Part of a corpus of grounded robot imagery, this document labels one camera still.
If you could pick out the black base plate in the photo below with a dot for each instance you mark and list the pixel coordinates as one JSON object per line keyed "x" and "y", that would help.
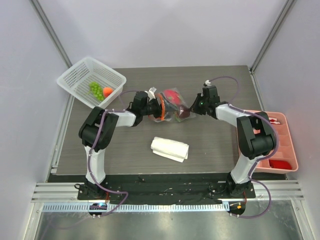
{"x": 163, "y": 189}

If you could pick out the dark purple fake fruit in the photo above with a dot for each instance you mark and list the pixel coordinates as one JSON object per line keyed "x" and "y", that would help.
{"x": 183, "y": 112}

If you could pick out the orange fake fruit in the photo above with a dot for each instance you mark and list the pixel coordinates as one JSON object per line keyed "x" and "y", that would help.
{"x": 107, "y": 91}

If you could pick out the green fake grapes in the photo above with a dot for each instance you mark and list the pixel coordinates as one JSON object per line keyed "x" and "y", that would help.
{"x": 97, "y": 91}

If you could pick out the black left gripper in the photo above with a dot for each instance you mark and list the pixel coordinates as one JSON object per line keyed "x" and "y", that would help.
{"x": 159, "y": 108}

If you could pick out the white slotted cable duct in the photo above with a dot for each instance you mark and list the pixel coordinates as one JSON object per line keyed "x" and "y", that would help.
{"x": 97, "y": 207}

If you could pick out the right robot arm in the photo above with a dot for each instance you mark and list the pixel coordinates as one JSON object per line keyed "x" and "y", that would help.
{"x": 255, "y": 134}

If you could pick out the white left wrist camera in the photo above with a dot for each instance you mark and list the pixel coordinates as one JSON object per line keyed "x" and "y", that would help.
{"x": 151, "y": 93}

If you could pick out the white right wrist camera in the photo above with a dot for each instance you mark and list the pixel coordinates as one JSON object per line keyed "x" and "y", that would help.
{"x": 207, "y": 83}

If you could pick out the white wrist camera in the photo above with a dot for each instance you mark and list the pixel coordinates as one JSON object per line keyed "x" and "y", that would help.
{"x": 207, "y": 83}
{"x": 151, "y": 93}

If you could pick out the white perforated plastic basket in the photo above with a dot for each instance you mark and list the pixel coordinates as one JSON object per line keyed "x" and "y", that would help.
{"x": 77, "y": 78}

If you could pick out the red white item in tray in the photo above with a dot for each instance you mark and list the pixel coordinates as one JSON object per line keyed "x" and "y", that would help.
{"x": 274, "y": 121}

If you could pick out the red fake dragon fruit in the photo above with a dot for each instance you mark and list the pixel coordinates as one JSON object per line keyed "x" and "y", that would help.
{"x": 172, "y": 97}

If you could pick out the pink compartment tray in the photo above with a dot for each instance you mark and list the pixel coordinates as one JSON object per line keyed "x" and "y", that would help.
{"x": 285, "y": 150}

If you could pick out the clear zip top bag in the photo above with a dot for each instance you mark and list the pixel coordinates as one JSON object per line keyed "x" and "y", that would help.
{"x": 173, "y": 110}

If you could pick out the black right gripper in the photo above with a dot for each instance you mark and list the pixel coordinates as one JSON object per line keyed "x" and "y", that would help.
{"x": 196, "y": 104}

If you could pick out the folded white cloth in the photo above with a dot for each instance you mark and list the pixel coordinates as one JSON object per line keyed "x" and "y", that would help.
{"x": 171, "y": 149}

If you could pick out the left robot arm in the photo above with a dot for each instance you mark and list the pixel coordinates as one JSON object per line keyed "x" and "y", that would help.
{"x": 97, "y": 130}

